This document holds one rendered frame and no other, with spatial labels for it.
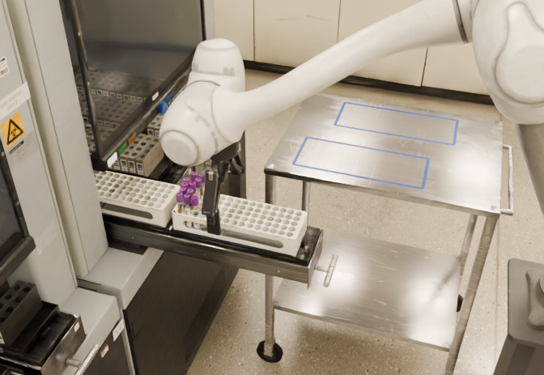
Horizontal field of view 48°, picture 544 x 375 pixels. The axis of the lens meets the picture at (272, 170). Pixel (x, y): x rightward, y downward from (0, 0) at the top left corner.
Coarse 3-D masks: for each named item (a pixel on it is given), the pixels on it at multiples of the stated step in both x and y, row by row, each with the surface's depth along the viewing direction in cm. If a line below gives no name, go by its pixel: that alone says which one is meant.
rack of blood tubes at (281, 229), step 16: (176, 208) 141; (224, 208) 142; (240, 208) 142; (256, 208) 141; (272, 208) 142; (288, 208) 141; (176, 224) 141; (192, 224) 142; (224, 224) 136; (240, 224) 138; (256, 224) 136; (272, 224) 136; (288, 224) 136; (304, 224) 139; (224, 240) 139; (240, 240) 138; (256, 240) 141; (272, 240) 141; (288, 240) 133
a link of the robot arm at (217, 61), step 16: (208, 48) 115; (224, 48) 115; (192, 64) 118; (208, 64) 115; (224, 64) 115; (240, 64) 118; (192, 80) 115; (208, 80) 113; (224, 80) 115; (240, 80) 118
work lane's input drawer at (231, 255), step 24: (120, 240) 148; (144, 240) 145; (168, 240) 142; (192, 240) 141; (216, 240) 139; (312, 240) 140; (240, 264) 140; (264, 264) 137; (288, 264) 135; (312, 264) 138
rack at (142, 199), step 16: (96, 176) 151; (112, 176) 151; (128, 176) 151; (112, 192) 147; (128, 192) 146; (144, 192) 147; (160, 192) 148; (176, 192) 146; (112, 208) 150; (128, 208) 150; (144, 208) 142; (160, 208) 141; (160, 224) 143
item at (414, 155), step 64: (320, 128) 178; (384, 128) 178; (448, 128) 178; (384, 192) 154; (448, 192) 154; (512, 192) 160; (320, 256) 212; (384, 256) 213; (448, 256) 213; (320, 320) 192; (384, 320) 190; (448, 320) 190
